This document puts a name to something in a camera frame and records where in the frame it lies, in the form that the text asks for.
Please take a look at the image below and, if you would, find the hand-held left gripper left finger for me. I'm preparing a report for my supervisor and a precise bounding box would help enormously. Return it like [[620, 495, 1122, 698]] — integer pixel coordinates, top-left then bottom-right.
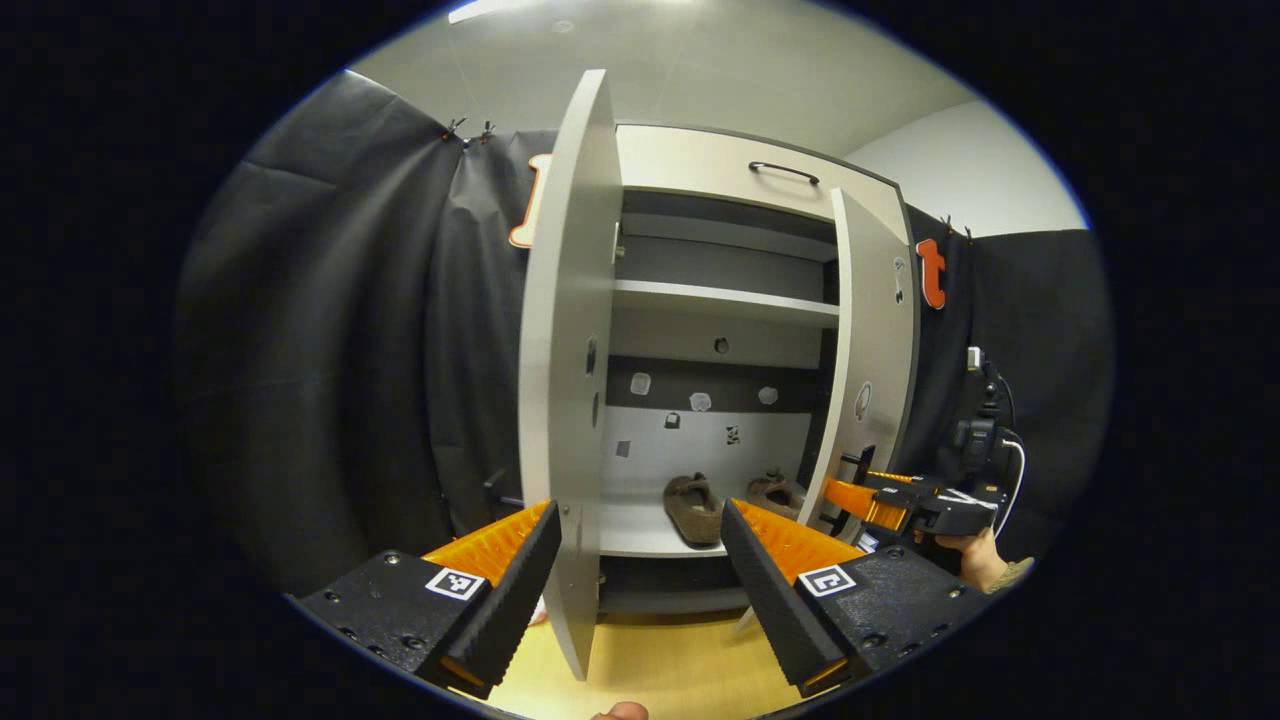
[[290, 498, 563, 701]]

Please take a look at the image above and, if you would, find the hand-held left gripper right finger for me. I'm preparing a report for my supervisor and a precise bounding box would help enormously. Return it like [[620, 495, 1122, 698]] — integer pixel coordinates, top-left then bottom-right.
[[720, 497, 991, 699]]

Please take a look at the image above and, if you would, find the brown fuzzy shoe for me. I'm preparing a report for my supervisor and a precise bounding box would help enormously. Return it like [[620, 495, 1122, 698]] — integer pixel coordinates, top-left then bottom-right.
[[662, 472, 725, 548], [745, 468, 809, 521]]

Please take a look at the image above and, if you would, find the white shoe cabinet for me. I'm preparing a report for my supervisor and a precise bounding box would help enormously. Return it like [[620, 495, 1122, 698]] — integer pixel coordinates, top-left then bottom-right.
[[598, 122, 916, 616]]

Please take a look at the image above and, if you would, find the white cabinet drawer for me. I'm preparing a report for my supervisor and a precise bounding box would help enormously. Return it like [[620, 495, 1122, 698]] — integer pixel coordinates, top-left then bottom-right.
[[615, 125, 911, 246]]

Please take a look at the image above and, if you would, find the black backdrop cloth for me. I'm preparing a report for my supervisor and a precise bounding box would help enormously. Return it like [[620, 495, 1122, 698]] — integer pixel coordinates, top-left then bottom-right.
[[175, 70, 1116, 601]]

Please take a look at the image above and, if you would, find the ceiling light panel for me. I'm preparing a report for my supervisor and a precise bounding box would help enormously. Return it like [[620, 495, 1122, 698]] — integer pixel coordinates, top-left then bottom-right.
[[447, 0, 561, 25]]

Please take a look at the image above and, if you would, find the white cable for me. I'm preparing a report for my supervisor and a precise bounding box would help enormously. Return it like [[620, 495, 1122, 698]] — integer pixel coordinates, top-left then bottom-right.
[[995, 437, 1028, 526]]

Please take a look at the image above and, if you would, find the black drawer handle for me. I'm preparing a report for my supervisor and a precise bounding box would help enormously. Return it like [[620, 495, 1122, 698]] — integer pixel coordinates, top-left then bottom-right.
[[748, 161, 821, 187]]

